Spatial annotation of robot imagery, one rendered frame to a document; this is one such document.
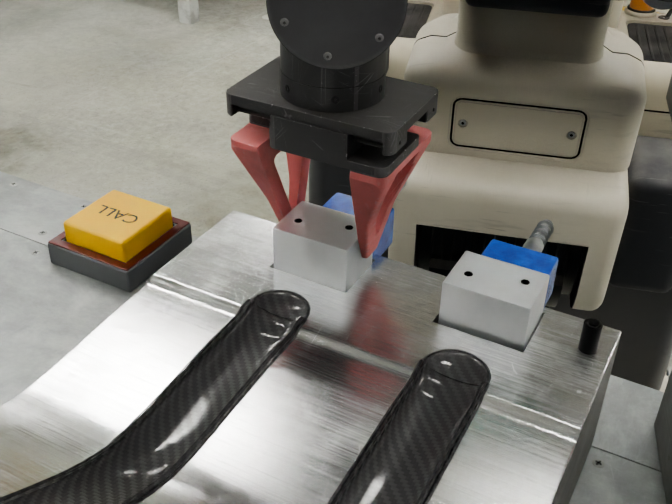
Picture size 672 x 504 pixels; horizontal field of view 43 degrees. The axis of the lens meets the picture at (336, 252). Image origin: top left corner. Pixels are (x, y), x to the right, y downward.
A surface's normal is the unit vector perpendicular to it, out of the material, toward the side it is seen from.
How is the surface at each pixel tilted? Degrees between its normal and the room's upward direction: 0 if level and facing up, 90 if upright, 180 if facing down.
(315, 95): 91
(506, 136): 98
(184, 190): 0
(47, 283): 0
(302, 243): 91
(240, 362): 4
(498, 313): 90
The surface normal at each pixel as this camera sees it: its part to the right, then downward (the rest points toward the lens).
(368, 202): -0.44, 0.76
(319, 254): -0.47, 0.50
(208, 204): 0.02, -0.83
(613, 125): -0.22, 0.65
